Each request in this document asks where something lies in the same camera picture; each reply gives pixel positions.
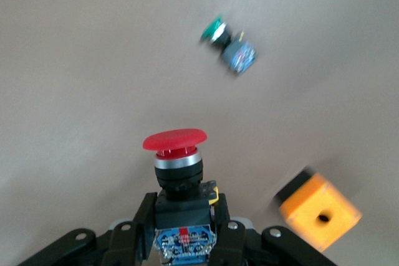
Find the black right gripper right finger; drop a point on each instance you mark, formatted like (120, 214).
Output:
(230, 235)

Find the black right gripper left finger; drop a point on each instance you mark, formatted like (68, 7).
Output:
(131, 231)

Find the red mushroom push button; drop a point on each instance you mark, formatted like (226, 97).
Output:
(177, 185)

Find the green mushroom push button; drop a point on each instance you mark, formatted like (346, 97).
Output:
(230, 43)

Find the orange button enclosure box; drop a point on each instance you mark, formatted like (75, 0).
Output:
(318, 213)

